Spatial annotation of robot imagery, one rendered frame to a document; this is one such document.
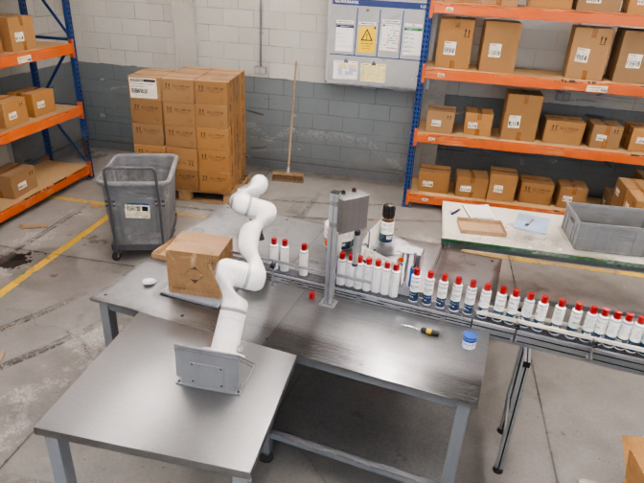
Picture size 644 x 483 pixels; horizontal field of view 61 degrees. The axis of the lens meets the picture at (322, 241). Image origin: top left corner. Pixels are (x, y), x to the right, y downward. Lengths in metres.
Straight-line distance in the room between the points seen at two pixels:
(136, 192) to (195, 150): 1.49
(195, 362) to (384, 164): 5.33
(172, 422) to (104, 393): 0.36
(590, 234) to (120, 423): 3.25
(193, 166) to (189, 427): 4.39
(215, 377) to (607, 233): 2.92
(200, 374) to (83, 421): 0.49
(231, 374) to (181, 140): 4.25
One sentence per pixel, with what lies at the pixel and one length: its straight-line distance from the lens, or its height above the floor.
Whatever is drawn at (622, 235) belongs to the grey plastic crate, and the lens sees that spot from 4.36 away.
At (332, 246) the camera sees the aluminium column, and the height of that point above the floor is 1.20.
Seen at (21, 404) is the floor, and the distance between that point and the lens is 4.01.
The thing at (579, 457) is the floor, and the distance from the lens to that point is 3.81.
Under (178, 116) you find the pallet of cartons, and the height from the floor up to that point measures 1.00.
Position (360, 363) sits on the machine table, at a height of 0.83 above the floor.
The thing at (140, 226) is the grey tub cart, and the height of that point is 0.36.
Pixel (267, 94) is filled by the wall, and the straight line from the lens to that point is 7.49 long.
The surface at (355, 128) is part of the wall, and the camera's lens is 7.32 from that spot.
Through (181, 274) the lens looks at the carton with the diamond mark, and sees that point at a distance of 3.11.
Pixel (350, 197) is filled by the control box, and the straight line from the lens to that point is 2.81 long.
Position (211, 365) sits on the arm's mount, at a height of 0.97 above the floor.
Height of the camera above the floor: 2.52
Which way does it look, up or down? 26 degrees down
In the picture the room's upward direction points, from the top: 3 degrees clockwise
